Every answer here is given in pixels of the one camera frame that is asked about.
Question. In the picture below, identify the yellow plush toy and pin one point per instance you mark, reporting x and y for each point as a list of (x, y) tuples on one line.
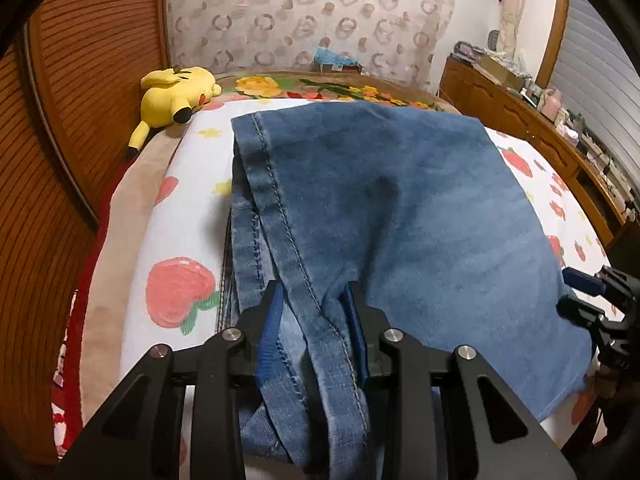
[(175, 90)]

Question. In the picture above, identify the grey window blind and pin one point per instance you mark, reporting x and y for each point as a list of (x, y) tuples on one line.
[(590, 60)]

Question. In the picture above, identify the red blanket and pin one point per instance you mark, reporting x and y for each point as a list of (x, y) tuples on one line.
[(70, 360)]

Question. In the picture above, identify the white strawberry print sheet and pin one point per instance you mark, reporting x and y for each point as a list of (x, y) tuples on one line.
[(175, 210)]

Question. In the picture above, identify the person's right hand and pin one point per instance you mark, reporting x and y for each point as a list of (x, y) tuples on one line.
[(606, 380)]

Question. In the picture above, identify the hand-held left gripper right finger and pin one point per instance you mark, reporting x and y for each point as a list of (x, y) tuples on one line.
[(352, 325)]

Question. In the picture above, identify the wooden window frame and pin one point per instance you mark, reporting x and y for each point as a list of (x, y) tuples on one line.
[(557, 25)]

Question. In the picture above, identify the wooden cabinet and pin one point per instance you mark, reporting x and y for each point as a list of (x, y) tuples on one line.
[(500, 105)]

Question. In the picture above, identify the blue denim pants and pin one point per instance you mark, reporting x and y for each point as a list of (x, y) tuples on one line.
[(400, 210)]

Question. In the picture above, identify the small cardboard box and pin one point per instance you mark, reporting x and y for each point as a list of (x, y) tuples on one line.
[(337, 67)]

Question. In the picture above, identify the blue plastic bag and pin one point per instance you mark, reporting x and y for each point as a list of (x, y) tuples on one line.
[(335, 55)]

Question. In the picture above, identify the flat cardboard box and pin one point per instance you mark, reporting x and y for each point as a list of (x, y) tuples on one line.
[(502, 70)]

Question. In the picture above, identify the pink bottle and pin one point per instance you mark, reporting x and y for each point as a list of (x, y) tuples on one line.
[(551, 104)]

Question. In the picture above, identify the lace curtain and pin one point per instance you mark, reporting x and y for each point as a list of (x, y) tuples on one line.
[(514, 10)]

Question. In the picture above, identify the clutter of small household things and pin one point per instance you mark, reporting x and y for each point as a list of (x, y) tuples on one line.
[(595, 150)]

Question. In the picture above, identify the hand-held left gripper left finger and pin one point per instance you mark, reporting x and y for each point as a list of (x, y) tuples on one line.
[(270, 330)]

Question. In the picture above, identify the purple case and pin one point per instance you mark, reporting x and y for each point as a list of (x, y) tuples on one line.
[(467, 51)]

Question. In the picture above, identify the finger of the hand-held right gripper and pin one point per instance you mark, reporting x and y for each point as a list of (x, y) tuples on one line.
[(580, 282), (575, 310)]

